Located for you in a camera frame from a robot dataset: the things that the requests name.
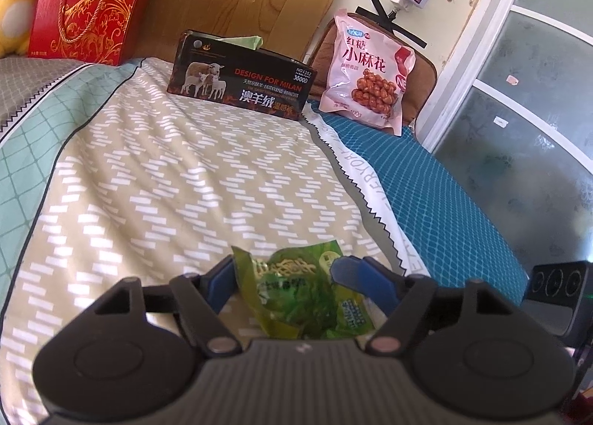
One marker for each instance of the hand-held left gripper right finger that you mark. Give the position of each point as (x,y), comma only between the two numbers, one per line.
(354,274)

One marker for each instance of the yellow plush duck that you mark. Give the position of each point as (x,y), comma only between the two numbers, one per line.
(16,3)

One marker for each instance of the pink snack bag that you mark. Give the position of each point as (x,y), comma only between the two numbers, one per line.
(366,72)

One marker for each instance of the brown cushion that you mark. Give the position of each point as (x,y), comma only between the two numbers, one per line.
(424,77)

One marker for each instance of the black printed cardboard box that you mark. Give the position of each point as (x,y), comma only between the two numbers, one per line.
(241,79)

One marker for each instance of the black tape cross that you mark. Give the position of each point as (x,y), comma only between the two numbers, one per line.
(394,19)

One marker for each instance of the glass sliding door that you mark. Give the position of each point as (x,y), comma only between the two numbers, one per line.
(532,105)

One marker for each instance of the red gift box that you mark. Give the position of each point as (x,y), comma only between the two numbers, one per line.
(88,12)

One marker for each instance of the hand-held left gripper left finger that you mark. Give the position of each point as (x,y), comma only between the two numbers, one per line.
(222,285)

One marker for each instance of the patterned quilt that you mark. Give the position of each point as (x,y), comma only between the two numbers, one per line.
(162,174)

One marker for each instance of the green snack packet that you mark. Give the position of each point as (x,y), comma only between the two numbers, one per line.
(243,42)
(301,295)

